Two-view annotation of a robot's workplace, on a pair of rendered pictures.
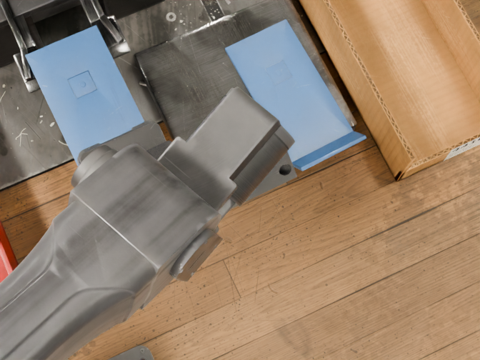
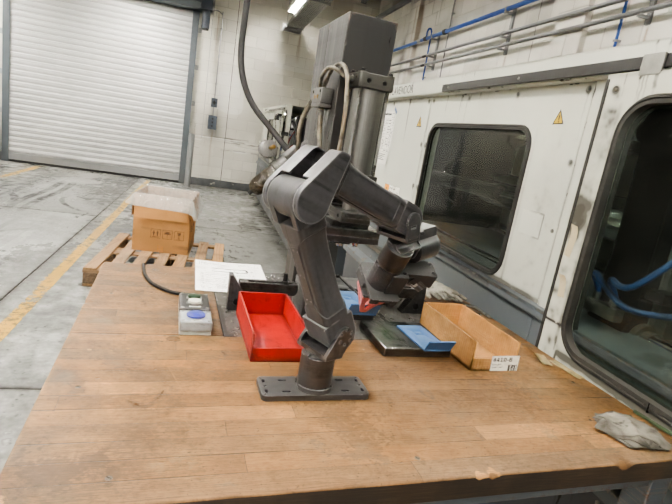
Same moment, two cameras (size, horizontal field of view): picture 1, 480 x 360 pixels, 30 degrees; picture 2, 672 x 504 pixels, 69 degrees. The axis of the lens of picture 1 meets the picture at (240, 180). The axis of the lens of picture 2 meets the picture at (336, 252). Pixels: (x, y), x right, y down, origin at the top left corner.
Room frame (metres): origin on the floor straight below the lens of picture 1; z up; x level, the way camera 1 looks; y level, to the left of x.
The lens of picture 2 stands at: (-0.80, -0.02, 1.35)
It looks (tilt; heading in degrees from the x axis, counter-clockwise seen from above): 13 degrees down; 11
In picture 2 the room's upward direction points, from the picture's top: 9 degrees clockwise
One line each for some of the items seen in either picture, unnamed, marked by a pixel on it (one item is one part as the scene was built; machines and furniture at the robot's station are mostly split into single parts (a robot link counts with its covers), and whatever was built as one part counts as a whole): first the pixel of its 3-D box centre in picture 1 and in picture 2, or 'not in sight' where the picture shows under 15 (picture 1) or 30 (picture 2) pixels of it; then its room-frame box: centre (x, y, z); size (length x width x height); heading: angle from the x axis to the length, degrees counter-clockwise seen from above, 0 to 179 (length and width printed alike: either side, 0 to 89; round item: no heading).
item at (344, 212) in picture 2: not in sight; (337, 188); (0.48, 0.26, 1.22); 0.26 x 0.18 x 0.30; 31
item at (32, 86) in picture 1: (26, 54); not in sight; (0.33, 0.21, 0.98); 0.07 x 0.02 x 0.01; 31
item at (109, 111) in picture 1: (94, 107); (352, 298); (0.28, 0.13, 1.00); 0.15 x 0.07 x 0.03; 32
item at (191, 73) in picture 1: (244, 92); (403, 338); (0.34, 0.00, 0.91); 0.17 x 0.16 x 0.02; 121
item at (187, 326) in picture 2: not in sight; (194, 328); (0.13, 0.45, 0.90); 0.07 x 0.07 x 0.06; 31
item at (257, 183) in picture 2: not in sight; (282, 166); (0.61, 0.46, 1.25); 0.19 x 0.07 x 0.19; 121
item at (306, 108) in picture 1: (293, 92); (424, 333); (0.34, -0.04, 0.93); 0.15 x 0.07 x 0.03; 34
